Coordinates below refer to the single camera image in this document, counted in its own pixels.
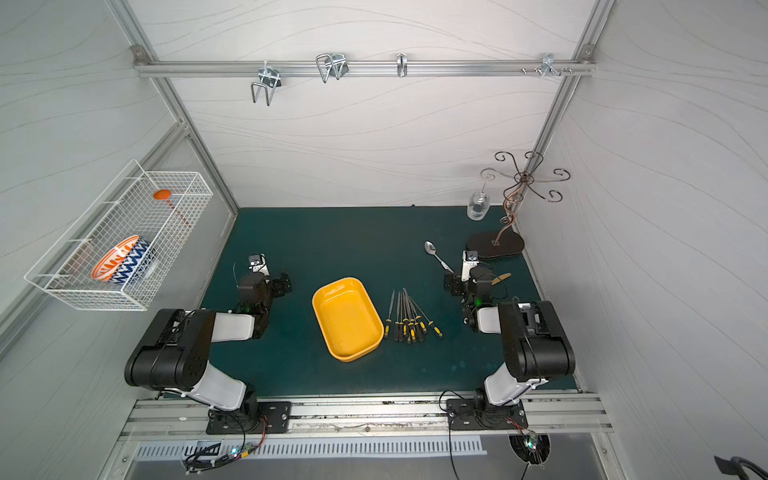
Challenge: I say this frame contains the yellow plastic storage tray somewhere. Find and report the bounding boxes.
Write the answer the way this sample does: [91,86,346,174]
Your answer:
[312,277,384,363]

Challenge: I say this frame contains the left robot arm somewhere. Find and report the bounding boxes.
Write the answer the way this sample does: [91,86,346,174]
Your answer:
[124,272,292,423]

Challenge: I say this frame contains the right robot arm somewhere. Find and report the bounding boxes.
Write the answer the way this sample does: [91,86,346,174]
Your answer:
[444,266,576,407]

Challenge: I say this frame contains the wooden knife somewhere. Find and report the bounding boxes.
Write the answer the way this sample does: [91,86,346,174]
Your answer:
[492,273,511,285]

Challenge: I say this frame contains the copper hook stand black base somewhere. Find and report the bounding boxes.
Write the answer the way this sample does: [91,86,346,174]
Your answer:
[466,151,572,261]

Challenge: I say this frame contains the green table mat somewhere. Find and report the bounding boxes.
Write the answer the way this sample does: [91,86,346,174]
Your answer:
[193,206,578,398]

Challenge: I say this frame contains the clear glass jar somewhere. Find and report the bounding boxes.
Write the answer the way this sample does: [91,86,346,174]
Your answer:
[466,191,490,221]

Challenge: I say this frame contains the blue patterned bowl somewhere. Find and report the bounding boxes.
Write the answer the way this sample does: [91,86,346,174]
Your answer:
[108,237,155,285]

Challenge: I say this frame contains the orange spoon in basket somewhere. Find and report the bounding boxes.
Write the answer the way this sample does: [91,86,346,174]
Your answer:
[153,189,191,228]

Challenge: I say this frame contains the orange patterned bowl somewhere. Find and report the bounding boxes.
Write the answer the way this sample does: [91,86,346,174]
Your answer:
[90,235,141,281]

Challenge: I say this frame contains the white vent strip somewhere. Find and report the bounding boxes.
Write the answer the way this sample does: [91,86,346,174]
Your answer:
[134,435,487,461]

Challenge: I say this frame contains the metal double hook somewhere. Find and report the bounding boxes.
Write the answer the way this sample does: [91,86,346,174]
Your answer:
[250,62,282,106]

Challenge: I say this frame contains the small metal hook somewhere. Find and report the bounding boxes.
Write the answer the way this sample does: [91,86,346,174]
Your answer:
[396,53,408,78]

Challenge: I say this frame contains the metal loop hook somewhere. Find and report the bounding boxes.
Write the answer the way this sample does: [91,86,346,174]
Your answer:
[315,53,349,83]

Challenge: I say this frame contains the metal clamp hook right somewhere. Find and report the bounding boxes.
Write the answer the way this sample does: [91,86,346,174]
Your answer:
[520,53,574,78]

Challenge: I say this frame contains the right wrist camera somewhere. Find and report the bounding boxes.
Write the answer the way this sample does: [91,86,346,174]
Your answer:
[461,250,479,282]

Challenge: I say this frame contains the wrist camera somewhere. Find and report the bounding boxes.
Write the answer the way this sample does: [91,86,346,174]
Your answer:
[248,254,269,275]
[461,250,479,282]

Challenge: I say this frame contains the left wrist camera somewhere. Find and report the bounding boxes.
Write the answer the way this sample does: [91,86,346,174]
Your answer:
[248,254,269,275]

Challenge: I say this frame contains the metal spoon white handle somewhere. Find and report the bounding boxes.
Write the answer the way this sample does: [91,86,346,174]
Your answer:
[424,240,454,274]

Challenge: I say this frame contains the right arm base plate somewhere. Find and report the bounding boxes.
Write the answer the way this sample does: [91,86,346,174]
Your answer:
[443,398,528,431]

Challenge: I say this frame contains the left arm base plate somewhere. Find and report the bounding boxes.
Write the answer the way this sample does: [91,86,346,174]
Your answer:
[205,401,293,435]

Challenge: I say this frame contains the white wire basket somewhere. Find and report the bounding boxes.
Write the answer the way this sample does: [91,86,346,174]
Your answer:
[24,160,213,311]

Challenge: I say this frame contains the aluminium front rail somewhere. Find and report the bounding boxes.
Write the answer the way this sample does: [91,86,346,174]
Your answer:
[118,390,614,441]

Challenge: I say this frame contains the aluminium rail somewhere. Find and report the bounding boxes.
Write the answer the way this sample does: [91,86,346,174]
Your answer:
[118,390,614,441]
[135,58,597,79]

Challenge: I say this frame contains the black cable bundle left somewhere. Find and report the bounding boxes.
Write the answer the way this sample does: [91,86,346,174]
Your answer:
[181,413,269,475]

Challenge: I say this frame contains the aluminium top rail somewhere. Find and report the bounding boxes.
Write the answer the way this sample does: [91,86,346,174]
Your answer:
[135,58,597,79]

